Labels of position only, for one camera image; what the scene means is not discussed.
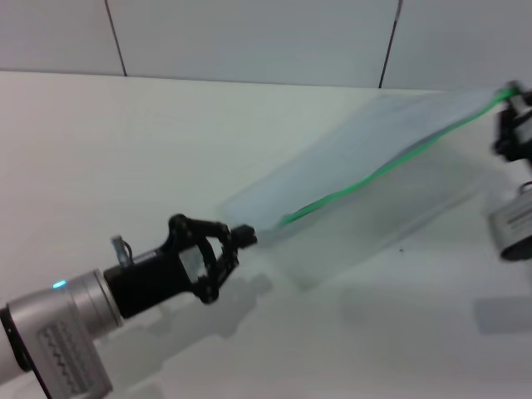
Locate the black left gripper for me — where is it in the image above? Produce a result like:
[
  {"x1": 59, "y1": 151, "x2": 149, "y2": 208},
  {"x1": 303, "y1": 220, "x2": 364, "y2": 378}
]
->
[{"x1": 103, "y1": 213, "x2": 259, "y2": 320}]

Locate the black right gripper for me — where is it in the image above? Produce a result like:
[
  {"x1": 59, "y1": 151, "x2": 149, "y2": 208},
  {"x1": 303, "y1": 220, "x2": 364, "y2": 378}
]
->
[{"x1": 490, "y1": 80, "x2": 532, "y2": 164}]

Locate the clear green-zip document bag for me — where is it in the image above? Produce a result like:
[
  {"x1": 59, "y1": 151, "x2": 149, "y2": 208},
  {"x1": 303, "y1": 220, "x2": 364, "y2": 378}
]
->
[{"x1": 219, "y1": 84, "x2": 521, "y2": 247}]

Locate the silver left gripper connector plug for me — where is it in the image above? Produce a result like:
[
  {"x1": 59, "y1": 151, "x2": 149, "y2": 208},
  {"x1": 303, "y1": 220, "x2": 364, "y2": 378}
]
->
[{"x1": 110, "y1": 235, "x2": 133, "y2": 267}]

